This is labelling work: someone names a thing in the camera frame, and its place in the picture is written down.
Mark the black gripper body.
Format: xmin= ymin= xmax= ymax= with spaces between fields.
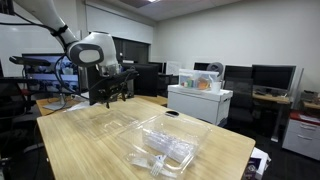
xmin=96 ymin=68 xmax=139 ymax=101

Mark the clear plastic packaging lid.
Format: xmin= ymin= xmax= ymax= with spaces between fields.
xmin=75 ymin=109 xmax=140 ymax=142

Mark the white cardboard box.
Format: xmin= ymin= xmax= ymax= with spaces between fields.
xmin=166 ymin=84 xmax=234 ymax=127

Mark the clear plastic packaging box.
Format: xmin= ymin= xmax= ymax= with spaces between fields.
xmin=117 ymin=112 xmax=213 ymax=180

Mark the black monitor back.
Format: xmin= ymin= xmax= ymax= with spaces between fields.
xmin=132 ymin=62 xmax=160 ymax=98

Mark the black table grommet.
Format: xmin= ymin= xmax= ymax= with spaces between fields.
xmin=165 ymin=110 xmax=180 ymax=118

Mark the clear wrapped cutlery bundle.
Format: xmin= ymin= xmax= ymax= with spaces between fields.
xmin=142 ymin=128 xmax=197 ymax=165

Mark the lit computer monitor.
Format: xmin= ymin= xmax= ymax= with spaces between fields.
xmin=21 ymin=52 xmax=82 ymax=112

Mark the clear storage bin with toys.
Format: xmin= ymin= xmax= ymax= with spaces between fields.
xmin=178 ymin=68 xmax=220 ymax=92

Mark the small black monitor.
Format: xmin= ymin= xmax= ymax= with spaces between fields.
xmin=223 ymin=64 xmax=253 ymax=81

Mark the black office chair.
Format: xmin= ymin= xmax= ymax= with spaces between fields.
xmin=229 ymin=77 xmax=255 ymax=125

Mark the wooden office desk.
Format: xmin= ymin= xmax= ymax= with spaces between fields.
xmin=252 ymin=92 xmax=292 ymax=143

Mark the printed paper bag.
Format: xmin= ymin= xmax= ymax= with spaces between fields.
xmin=242 ymin=147 xmax=272 ymax=180

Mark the large black monitor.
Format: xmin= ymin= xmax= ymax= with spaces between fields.
xmin=251 ymin=64 xmax=297 ymax=92

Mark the white drawer cabinet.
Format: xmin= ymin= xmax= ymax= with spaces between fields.
xmin=282 ymin=111 xmax=320 ymax=162

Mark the black camera bar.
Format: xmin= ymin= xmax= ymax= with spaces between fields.
xmin=8 ymin=55 xmax=52 ymax=67

